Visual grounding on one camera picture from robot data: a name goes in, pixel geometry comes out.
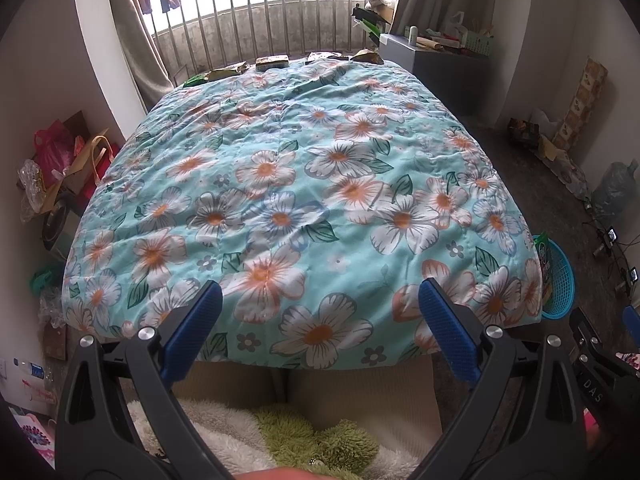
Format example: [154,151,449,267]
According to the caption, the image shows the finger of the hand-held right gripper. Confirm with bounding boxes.
[569,306,603,358]
[622,305,640,350]

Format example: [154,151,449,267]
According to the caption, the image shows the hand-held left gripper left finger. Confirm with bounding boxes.
[55,280,224,480]

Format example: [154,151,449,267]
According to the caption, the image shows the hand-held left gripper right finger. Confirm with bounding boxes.
[417,277,588,480]

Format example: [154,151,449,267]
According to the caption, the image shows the blue plastic basket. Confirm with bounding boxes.
[531,232,577,322]

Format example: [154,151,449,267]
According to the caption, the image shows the person's right forearm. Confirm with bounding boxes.
[582,402,626,458]

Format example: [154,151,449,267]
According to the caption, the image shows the small screen on metal stand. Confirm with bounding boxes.
[594,227,622,257]
[616,266,640,292]

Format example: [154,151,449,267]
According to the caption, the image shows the white fluffy cloth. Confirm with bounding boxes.
[126,399,426,480]

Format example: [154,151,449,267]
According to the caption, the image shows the beige bed base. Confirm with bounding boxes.
[172,352,443,436]

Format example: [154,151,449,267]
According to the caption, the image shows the blue water jug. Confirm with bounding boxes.
[590,160,639,222]

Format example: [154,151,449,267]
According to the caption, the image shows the brown cardboard box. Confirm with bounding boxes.
[41,321,69,362]

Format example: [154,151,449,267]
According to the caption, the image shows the green plastic bag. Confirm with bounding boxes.
[31,261,67,297]

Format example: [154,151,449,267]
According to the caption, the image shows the green plush cloth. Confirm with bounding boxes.
[256,404,380,477]

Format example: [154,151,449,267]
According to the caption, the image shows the clear water bottle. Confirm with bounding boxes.
[11,356,49,379]

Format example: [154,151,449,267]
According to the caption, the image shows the round metal pot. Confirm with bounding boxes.
[41,199,82,257]

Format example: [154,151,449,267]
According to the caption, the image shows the white pink paper sheet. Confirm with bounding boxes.
[0,374,57,407]

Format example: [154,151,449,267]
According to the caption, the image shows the white plastic bags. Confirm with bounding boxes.
[529,109,592,197]

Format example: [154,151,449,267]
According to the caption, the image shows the floral blanket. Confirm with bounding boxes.
[61,55,543,372]

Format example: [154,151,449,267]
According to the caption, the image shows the pink printed paper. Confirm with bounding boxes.
[9,409,57,462]

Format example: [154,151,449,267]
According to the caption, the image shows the brown paper bags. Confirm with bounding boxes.
[62,110,122,197]

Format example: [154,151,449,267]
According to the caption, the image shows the black bag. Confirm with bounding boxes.
[507,116,542,149]

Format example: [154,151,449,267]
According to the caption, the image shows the clear plastic wrap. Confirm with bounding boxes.
[16,159,47,224]

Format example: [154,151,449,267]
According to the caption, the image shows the patterned cardboard box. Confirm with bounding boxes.
[551,56,609,152]

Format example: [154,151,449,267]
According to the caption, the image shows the red plastic bag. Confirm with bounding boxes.
[33,119,77,177]

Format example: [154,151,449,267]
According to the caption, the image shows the grey cabinet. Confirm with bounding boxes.
[378,32,490,117]

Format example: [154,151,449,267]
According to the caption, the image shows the yellow green snack packet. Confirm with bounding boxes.
[254,53,292,72]
[206,61,249,82]

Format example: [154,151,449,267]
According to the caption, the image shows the brown snack packet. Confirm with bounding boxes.
[349,48,387,66]

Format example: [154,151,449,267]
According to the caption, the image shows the green plastic crate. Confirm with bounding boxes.
[459,29,495,57]

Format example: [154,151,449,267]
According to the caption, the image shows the beige curtain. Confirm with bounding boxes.
[105,0,175,112]

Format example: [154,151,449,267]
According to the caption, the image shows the metal window railing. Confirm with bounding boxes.
[150,0,401,73]

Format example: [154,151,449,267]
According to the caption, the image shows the black green toy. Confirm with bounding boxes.
[351,4,385,47]

